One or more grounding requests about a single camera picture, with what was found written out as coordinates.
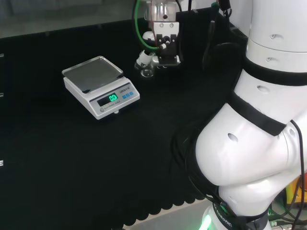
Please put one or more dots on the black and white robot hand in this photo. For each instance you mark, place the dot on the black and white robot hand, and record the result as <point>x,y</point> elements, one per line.
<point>166,28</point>

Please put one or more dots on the small clear glass beaker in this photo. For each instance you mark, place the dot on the small clear glass beaker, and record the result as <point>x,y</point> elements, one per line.
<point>146,73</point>

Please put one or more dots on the white electronic balance, steel pan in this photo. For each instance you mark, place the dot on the white electronic balance, steel pan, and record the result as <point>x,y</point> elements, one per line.
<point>96,79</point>

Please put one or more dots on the black bench cloth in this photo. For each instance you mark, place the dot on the black bench cloth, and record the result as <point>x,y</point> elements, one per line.
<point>72,155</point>

